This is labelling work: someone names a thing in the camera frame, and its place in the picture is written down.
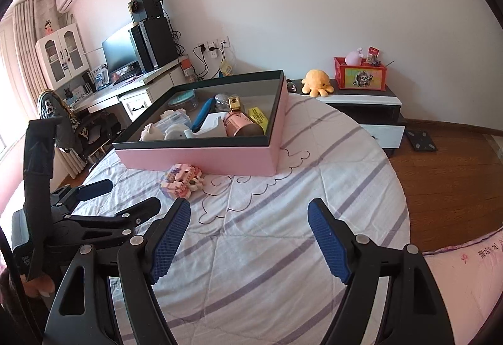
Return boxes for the striped white quilt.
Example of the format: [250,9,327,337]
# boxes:
[80,91,411,345]

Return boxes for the pink storage box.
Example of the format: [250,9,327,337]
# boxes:
[112,70,289,177]

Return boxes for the white plastic cup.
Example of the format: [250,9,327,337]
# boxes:
[192,112,228,138]

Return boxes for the pink pillow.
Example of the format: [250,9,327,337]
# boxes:
[422,225,503,345]

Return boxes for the white wall sockets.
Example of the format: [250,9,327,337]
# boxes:
[196,38,230,51]

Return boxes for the pink white block toy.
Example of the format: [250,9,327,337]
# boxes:
[158,163,205,199]

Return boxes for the black computer tower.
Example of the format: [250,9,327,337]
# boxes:
[129,17,178,72]

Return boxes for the black speaker box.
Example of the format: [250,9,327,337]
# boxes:
[128,0,163,23]

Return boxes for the rose gold metal cup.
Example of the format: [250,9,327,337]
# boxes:
[223,111,265,137]

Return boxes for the black white low cabinet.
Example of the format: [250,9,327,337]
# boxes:
[286,78,407,157]

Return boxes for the black office chair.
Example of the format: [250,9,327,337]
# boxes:
[37,89,122,165]

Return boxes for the yellow octopus plush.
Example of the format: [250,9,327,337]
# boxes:
[301,69,334,97]

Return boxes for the grey printed jacket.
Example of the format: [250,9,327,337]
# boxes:
[37,89,79,151]

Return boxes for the clear glass bottle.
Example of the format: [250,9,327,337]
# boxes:
[214,92,244,114]

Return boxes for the black floor scale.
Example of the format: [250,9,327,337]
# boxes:
[406,130,438,152]

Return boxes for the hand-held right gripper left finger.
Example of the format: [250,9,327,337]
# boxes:
[43,197,192,345]

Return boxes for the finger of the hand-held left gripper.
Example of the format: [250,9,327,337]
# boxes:
[49,179,114,212]
[59,198,162,251]

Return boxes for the pearl white ball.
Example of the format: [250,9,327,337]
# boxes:
[164,124,190,140]

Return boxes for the person's left hand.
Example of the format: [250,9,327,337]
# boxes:
[21,270,56,298]

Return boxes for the clear plastic floss box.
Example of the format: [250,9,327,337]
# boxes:
[159,110,193,126]

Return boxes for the red toy crate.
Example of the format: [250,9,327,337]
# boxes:
[333,56,388,92]

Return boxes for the red water bottle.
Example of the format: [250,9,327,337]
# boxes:
[181,57,196,83]

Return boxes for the black keyboard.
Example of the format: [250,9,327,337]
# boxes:
[114,72,144,85]

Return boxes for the pink plush toy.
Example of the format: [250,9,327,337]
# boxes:
[345,47,366,66]

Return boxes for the blue pen case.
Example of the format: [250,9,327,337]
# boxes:
[191,98,216,132]

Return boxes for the black computer monitor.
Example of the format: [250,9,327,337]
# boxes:
[102,22,143,78]

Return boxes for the white desk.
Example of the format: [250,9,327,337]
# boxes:
[69,58,197,121]

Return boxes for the white bear figurine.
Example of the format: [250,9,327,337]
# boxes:
[141,124,165,142]

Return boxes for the beige curtain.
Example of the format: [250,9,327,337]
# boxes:
[0,0,85,176]

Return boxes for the yellow highlighter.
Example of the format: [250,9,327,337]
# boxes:
[247,106,268,133]

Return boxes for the blue desk box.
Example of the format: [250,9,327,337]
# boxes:
[91,65,110,88]

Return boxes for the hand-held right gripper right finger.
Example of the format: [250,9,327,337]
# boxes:
[307,199,456,345]

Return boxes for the white glass-door cabinet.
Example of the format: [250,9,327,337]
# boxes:
[35,23,89,91]

